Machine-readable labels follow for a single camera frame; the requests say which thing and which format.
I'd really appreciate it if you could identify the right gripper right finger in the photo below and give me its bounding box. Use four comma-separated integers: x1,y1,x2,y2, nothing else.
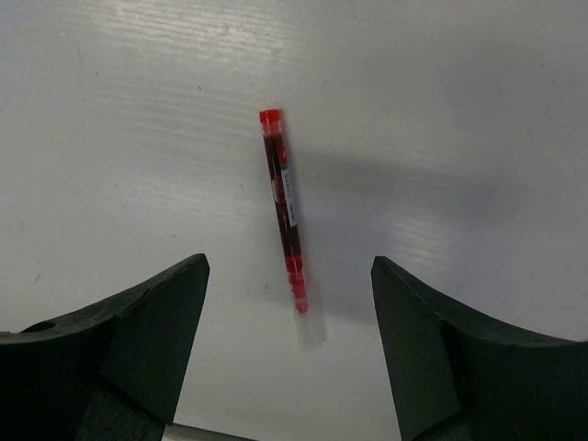
371,256,587,440

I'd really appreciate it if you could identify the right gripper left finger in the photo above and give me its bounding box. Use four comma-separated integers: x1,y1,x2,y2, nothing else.
1,254,209,440

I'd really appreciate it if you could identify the red ink refill tube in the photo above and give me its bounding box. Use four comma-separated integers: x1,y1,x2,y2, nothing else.
258,108,326,350

